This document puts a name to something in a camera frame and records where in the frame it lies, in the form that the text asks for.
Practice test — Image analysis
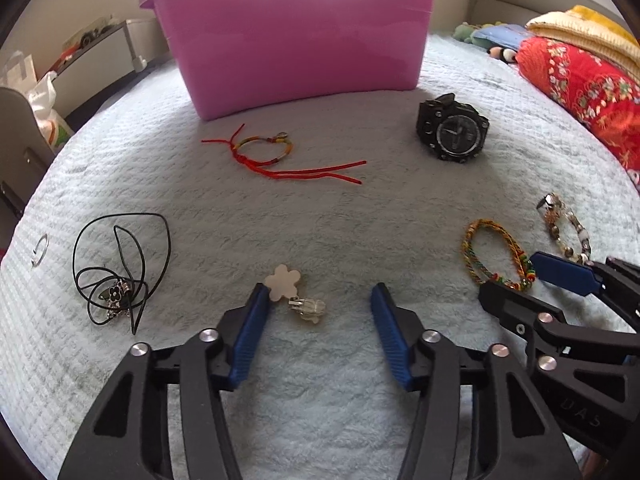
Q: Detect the red floral pillow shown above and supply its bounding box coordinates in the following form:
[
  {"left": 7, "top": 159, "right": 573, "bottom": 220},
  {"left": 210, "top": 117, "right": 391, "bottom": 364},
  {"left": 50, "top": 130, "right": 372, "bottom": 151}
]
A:
[{"left": 515, "top": 37, "right": 640, "bottom": 191}]

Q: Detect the yellow braided bracelet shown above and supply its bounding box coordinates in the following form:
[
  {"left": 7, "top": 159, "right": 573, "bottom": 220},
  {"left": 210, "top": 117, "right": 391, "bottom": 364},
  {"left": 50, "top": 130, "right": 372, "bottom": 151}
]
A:
[{"left": 462, "top": 218, "right": 537, "bottom": 293}]

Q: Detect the green plush toy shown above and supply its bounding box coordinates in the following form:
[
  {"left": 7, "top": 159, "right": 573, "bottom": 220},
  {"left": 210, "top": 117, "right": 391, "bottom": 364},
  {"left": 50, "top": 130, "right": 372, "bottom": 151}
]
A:
[{"left": 452, "top": 21, "right": 481, "bottom": 43}]

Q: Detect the grey shelf cabinet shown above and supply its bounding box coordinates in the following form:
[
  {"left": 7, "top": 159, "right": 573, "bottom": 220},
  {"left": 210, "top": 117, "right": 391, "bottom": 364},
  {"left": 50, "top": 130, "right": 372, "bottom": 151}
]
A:
[{"left": 45, "top": 17, "right": 166, "bottom": 121}]

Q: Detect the grey beaded bracelet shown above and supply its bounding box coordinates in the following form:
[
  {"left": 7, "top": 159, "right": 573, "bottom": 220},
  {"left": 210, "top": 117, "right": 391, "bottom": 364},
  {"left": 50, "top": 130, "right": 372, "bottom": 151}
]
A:
[{"left": 536, "top": 194, "right": 596, "bottom": 266}]

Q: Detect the yellow folded blanket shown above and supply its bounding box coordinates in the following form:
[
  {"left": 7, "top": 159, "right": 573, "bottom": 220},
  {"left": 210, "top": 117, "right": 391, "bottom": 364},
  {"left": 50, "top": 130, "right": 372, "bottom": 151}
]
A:
[{"left": 525, "top": 5, "right": 640, "bottom": 68}]

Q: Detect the grey chair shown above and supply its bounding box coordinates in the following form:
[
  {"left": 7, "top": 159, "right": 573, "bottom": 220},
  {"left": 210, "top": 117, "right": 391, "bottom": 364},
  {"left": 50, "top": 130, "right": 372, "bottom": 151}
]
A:
[{"left": 0, "top": 86, "right": 56, "bottom": 221}]

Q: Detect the purple plastic bin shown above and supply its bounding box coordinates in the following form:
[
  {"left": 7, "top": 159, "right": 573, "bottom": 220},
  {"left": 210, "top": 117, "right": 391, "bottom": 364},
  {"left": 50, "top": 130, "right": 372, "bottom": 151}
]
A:
[{"left": 139, "top": 0, "right": 450, "bottom": 122}]

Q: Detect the white printed plastic bag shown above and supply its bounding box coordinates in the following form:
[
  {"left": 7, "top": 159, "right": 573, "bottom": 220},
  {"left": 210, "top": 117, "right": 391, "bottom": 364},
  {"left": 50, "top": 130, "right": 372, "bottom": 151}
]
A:
[{"left": 25, "top": 71, "right": 76, "bottom": 148}]

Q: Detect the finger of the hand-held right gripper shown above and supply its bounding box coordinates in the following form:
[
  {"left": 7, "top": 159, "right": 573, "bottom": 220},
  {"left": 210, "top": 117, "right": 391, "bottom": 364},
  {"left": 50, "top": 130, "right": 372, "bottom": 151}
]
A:
[
  {"left": 529, "top": 251, "right": 640, "bottom": 321},
  {"left": 477, "top": 282, "right": 637, "bottom": 357}
]

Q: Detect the blue pillow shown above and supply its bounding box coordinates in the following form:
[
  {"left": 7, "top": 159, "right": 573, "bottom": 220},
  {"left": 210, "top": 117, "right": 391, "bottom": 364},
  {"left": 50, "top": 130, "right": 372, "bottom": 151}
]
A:
[{"left": 470, "top": 24, "right": 531, "bottom": 51}]

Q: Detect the black wristwatch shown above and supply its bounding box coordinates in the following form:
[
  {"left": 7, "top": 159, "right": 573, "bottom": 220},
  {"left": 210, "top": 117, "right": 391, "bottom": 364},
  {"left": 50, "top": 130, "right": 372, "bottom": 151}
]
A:
[{"left": 416, "top": 92, "right": 490, "bottom": 163}]

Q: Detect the light blue bed blanket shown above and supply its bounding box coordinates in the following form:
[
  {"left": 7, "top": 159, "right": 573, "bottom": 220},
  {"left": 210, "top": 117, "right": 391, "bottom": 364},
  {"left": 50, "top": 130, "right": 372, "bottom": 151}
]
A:
[{"left": 0, "top": 30, "right": 640, "bottom": 480}]

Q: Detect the white paper bag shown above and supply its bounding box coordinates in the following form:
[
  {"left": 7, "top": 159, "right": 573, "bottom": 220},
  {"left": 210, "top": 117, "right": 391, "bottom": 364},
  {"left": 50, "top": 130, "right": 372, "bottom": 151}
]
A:
[{"left": 0, "top": 50, "right": 38, "bottom": 93}]

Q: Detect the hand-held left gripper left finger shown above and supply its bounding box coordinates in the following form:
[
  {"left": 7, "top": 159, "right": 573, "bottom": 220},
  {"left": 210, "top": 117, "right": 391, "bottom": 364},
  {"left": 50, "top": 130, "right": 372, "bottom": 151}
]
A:
[{"left": 57, "top": 282, "right": 273, "bottom": 480}]

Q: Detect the red cord multicolour bracelet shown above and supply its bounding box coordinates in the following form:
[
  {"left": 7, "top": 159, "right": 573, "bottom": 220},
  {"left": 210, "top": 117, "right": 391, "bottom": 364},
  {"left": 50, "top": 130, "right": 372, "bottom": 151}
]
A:
[{"left": 201, "top": 122, "right": 367, "bottom": 185}]

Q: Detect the silver ring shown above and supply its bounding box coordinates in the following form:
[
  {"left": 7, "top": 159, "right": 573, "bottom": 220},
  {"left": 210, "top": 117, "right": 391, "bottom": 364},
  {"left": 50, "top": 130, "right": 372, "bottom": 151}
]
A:
[{"left": 30, "top": 232, "right": 50, "bottom": 267}]

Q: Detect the black cord pendant necklace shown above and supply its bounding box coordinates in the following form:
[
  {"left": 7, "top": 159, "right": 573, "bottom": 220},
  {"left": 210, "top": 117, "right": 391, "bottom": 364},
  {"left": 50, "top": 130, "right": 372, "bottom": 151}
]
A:
[{"left": 73, "top": 212, "right": 172, "bottom": 336}]

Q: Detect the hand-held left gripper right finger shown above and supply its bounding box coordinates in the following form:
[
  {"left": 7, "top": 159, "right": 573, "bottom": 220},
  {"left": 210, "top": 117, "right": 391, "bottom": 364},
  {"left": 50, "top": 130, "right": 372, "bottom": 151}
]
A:
[{"left": 370, "top": 282, "right": 576, "bottom": 480}]

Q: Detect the white flower clip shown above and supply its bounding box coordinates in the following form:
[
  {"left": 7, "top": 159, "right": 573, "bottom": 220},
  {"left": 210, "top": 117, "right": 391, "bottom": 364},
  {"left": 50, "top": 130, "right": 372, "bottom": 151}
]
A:
[{"left": 264, "top": 265, "right": 328, "bottom": 323}]

